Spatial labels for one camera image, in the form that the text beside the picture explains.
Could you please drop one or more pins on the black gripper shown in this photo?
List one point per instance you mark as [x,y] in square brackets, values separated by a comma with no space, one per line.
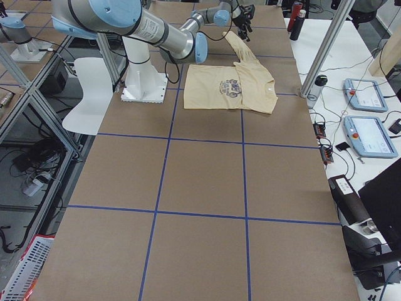
[240,19]

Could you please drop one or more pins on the cream long-sleeve printed shirt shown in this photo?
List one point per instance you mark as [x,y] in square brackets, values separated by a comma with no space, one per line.
[246,85]

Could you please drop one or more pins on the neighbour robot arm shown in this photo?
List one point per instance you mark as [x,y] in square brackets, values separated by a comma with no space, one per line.
[28,50]

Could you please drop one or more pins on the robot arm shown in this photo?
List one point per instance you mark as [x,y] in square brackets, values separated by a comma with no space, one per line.
[187,44]

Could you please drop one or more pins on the dark red bottle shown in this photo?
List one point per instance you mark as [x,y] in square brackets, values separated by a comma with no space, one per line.
[298,14]

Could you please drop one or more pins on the clear water bottle black cap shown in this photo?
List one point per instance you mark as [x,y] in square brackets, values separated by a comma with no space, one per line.
[315,92]

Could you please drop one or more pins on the upper teach pendant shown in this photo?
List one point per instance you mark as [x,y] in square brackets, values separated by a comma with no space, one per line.
[364,95]

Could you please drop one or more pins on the teach pendant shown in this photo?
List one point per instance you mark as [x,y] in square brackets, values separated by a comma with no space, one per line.
[368,137]
[364,95]

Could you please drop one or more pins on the white plastic chair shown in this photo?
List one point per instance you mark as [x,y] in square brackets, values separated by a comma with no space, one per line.
[87,116]

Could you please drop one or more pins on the lower teach pendant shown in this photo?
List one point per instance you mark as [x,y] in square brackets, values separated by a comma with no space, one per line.
[368,137]

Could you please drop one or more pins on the black device with label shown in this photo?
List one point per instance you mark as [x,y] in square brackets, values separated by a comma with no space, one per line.
[347,199]

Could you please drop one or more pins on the black monitor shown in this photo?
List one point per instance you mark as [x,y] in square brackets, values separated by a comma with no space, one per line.
[381,198]

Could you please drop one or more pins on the white plastic basket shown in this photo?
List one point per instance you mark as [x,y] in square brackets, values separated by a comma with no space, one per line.
[23,280]

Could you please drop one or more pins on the aluminium frame post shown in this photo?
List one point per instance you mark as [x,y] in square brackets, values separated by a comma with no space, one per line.
[324,49]

